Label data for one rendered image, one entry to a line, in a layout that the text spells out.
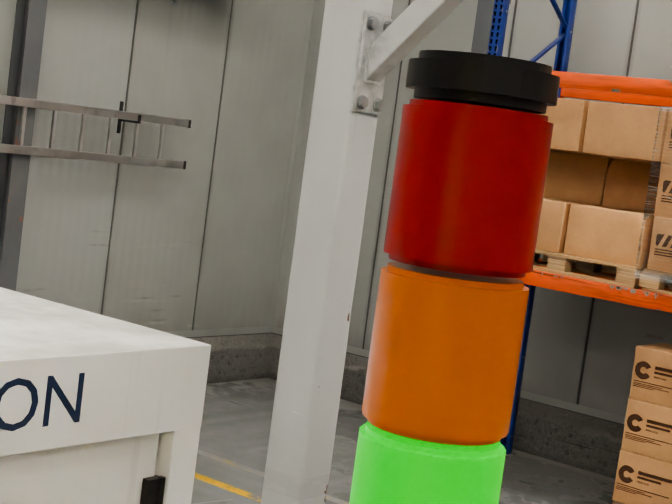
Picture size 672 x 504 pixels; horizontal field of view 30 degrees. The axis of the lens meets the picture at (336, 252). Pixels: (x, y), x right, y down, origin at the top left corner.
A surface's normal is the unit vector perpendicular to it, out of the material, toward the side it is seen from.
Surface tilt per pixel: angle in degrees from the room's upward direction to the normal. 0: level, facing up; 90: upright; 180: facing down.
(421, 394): 90
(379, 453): 90
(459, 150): 90
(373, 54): 90
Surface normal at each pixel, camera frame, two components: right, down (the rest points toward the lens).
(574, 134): -0.60, 0.00
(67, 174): 0.78, 0.15
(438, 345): -0.25, 0.05
